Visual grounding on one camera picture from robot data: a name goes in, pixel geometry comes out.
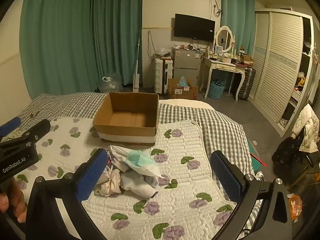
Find grey checkered bed sheet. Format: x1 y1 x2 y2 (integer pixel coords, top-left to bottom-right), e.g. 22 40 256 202
5 92 252 230

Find wide green curtain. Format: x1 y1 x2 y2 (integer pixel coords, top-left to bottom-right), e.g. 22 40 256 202
21 0 144 98

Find silver mini fridge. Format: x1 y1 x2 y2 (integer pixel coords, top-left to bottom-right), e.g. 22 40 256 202
173 49 200 87

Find narrow green curtain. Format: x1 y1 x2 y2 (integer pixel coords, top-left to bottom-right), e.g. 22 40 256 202
221 0 256 55

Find white dressing table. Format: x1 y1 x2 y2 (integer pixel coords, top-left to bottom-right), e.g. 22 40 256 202
200 55 251 102

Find white floral quilt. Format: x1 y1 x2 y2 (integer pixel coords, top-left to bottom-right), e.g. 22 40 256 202
10 116 253 240

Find white louvred wardrobe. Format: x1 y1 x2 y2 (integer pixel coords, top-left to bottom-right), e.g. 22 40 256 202
249 8 317 131

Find orange plastic bag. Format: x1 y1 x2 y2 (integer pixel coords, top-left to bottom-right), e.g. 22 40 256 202
287 194 303 222

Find white jacket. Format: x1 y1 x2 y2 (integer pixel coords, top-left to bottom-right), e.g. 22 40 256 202
291 104 320 153

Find oval white vanity mirror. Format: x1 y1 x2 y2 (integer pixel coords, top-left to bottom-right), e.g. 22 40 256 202
214 25 236 54

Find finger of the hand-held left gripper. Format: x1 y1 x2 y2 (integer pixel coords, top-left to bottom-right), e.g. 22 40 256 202
0 117 22 137
0 119 51 148

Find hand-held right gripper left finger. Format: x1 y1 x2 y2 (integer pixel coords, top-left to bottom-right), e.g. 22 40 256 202
25 149 108 240

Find clear water bottle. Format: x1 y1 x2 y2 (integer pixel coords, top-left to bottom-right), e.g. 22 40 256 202
99 76 121 93

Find hanging cable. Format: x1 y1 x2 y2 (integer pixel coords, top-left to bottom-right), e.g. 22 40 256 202
147 31 156 61

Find black clothing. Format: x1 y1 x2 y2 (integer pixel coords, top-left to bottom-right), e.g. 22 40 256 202
271 129 311 181

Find black and white printed packet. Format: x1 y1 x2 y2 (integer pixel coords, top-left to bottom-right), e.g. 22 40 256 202
106 150 119 173

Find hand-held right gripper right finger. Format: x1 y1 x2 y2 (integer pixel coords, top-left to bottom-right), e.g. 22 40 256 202
211 150 293 240

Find cream patterned cloth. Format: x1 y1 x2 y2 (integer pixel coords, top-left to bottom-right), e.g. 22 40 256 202
94 167 123 197

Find cream blanket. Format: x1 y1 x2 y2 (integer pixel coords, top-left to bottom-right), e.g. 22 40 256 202
159 99 216 111

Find red stick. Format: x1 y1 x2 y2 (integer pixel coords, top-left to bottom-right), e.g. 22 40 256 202
250 152 268 167

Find dark suitcase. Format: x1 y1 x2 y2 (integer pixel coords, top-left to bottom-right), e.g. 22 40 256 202
236 66 256 102

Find cardboard box with labels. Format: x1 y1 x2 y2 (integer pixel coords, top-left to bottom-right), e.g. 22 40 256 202
167 78 199 100

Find clear plastic bag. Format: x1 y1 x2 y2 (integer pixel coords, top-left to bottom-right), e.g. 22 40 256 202
151 47 173 60

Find person's left hand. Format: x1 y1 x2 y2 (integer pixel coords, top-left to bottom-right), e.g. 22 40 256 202
0 176 27 217

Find blue laundry basket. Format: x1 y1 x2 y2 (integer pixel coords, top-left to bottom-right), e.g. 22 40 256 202
208 80 227 99

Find black wall television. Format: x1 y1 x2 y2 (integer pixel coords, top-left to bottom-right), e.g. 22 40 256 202
174 13 216 41

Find white socks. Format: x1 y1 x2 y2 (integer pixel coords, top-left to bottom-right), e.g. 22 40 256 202
120 172 159 199

